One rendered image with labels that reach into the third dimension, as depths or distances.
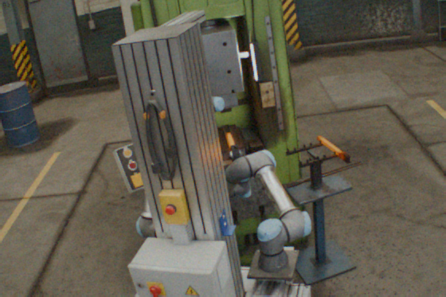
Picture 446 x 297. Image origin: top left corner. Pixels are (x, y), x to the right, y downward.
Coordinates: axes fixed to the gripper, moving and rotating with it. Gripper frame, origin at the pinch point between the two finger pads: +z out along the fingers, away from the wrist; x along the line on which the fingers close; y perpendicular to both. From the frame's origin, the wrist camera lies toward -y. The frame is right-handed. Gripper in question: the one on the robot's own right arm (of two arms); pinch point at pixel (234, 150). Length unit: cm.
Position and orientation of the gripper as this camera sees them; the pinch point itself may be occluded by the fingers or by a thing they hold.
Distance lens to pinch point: 314.2
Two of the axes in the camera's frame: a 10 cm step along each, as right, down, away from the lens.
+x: 9.8, -1.9, 0.5
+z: -1.1, -3.4, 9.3
